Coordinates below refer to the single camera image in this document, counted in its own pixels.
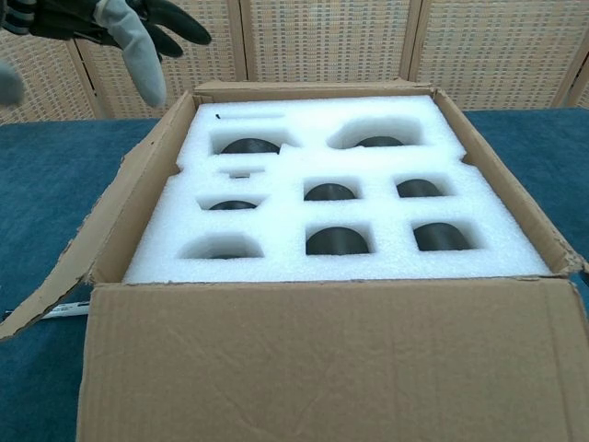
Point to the red cardboard shipping box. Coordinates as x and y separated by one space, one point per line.
322 368

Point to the woven rattan folding screen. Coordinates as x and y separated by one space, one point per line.
322 41

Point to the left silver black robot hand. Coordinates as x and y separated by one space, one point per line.
138 50

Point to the black round cup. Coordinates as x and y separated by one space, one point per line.
250 147
232 205
419 189
337 241
442 238
329 192
379 143

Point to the white foam packing insert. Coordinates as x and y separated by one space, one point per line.
285 216

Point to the white marker pen black cap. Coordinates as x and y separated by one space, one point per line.
69 310

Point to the blue velvet table cloth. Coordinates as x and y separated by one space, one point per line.
46 184

